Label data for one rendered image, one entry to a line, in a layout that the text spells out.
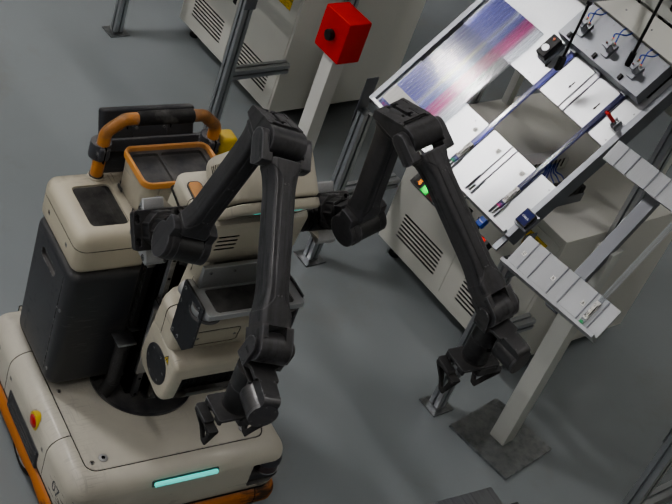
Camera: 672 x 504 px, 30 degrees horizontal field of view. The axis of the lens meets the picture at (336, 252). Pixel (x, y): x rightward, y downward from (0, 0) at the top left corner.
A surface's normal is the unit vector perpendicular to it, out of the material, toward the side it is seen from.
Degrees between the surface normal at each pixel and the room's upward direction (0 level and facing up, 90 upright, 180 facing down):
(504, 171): 47
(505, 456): 0
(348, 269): 0
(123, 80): 0
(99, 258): 90
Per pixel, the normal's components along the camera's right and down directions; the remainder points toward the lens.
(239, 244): 0.42, 0.76
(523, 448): 0.29, -0.74
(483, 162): -0.36, -0.37
